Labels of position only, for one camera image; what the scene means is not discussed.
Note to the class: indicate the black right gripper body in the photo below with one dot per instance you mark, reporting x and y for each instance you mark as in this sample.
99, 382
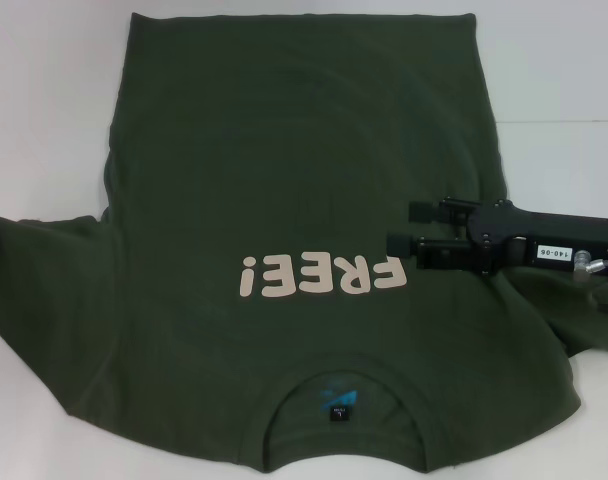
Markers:
559, 235

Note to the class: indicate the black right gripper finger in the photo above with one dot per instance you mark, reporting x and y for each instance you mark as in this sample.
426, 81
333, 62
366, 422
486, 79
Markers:
444, 254
422, 211

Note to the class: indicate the dark green FREE t-shirt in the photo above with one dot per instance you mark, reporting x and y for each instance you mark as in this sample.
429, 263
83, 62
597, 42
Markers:
234, 150

